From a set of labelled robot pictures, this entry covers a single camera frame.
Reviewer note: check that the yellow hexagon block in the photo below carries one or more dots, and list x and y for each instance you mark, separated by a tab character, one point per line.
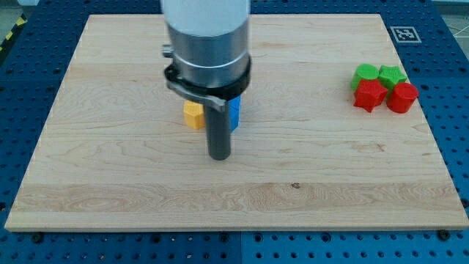
194	115

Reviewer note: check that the light wooden board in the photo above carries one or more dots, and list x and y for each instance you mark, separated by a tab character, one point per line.
116	156

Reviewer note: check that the green cylinder block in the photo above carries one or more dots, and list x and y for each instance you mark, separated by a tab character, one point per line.
363	72

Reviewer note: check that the blue block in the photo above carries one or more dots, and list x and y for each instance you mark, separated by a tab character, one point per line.
234	112

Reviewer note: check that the green star block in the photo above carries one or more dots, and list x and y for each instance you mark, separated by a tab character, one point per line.
390	76

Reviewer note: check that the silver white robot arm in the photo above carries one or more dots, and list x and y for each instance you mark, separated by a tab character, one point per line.
209	39

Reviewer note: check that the red cylinder block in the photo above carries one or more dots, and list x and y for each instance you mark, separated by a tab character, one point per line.
402	97

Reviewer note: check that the red star block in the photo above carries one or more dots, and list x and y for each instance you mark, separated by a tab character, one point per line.
369	94

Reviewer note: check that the white fiducial marker tag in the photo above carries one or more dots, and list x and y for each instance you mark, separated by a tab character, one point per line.
405	34

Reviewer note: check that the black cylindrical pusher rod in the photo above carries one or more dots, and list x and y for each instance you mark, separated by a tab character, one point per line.
218	132

